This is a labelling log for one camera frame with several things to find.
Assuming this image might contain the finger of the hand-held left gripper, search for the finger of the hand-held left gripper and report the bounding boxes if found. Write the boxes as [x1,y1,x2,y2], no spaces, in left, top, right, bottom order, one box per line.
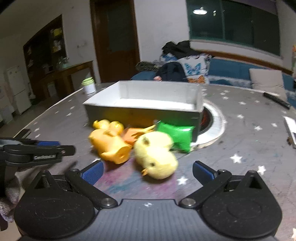
[0,138,61,147]
[3,145,76,166]

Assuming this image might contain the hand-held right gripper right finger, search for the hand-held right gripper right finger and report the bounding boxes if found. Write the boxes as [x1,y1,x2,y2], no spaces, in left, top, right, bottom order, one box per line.
[179,161,266,209]

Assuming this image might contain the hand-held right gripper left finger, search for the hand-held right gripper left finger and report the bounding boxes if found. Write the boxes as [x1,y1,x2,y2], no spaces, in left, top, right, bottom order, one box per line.
[28,160,118,209]

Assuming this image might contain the orange-yellow plastic dinosaur toy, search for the orange-yellow plastic dinosaur toy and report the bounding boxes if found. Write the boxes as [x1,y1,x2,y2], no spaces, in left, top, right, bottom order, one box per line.
[88,128,131,164]

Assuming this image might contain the green plush toy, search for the green plush toy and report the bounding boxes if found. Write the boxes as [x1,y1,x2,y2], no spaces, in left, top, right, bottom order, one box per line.
[157,121,195,153]

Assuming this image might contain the yellow plastic toy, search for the yellow plastic toy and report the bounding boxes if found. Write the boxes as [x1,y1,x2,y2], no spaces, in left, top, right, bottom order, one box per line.
[92,119,125,135]

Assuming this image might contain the yellow plush chick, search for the yellow plush chick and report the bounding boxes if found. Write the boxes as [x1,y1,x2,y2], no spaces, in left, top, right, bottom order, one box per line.
[134,132,179,180]

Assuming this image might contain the orange plastic toy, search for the orange plastic toy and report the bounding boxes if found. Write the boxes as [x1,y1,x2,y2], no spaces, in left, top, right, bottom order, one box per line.
[122,125,156,146]

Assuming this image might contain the grey cardboard box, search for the grey cardboard box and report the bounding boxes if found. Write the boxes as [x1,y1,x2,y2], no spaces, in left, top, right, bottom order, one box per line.
[83,80,204,142]

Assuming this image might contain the person's left forearm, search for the person's left forearm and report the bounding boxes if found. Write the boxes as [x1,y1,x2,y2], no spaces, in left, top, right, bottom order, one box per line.
[0,175,25,224]

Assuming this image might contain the round built-in table stove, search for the round built-in table stove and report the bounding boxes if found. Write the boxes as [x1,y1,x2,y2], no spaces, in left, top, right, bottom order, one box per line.
[191,101,227,149]

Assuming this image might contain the grey star-print tablecloth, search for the grey star-print tablecloth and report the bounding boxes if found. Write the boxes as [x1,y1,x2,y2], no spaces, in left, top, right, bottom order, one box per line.
[0,82,296,241]

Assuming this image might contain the white fridge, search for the white fridge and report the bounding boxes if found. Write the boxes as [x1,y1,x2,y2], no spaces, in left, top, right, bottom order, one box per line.
[5,65,32,115]

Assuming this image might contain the white jar with green lid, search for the white jar with green lid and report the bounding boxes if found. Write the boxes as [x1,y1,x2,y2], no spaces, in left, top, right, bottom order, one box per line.
[81,78,96,95]

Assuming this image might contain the wooden desk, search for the wooden desk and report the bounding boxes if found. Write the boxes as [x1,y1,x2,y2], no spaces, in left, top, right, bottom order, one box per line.
[39,61,95,98]

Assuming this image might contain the white flat device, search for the white flat device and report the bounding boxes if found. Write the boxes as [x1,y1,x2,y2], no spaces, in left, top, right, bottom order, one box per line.
[284,116,296,149]

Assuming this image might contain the dark wooden cabinet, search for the dark wooden cabinet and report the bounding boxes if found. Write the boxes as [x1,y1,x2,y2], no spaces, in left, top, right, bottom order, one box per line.
[23,14,70,99]

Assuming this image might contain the butterfly print cushion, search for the butterfly print cushion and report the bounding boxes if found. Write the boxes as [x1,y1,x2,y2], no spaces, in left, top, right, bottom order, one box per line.
[161,53,211,84]

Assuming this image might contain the black remote control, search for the black remote control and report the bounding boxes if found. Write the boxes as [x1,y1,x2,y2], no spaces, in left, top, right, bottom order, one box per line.
[264,92,291,109]

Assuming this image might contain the blue sofa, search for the blue sofa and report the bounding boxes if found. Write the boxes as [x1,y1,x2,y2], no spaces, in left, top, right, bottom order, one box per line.
[131,57,296,102]

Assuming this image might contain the dark jacket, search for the dark jacket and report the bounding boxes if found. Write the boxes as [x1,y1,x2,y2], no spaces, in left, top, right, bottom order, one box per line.
[159,62,187,82]

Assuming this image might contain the beige cushion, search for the beige cushion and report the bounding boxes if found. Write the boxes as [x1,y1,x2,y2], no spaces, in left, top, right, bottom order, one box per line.
[249,68,287,100]

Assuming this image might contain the patterned dark cloth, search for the patterned dark cloth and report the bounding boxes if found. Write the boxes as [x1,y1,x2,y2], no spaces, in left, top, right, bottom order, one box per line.
[135,61,163,72]

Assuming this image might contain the brown wooden door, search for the brown wooden door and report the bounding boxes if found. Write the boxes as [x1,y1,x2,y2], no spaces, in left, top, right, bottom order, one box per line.
[90,0,141,83]

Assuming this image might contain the black clothes pile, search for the black clothes pile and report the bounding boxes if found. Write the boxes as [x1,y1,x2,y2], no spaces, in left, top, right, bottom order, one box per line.
[162,41,202,57]

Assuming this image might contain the dark window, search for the dark window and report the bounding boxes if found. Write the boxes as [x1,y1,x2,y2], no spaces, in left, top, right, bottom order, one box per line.
[186,0,281,56]

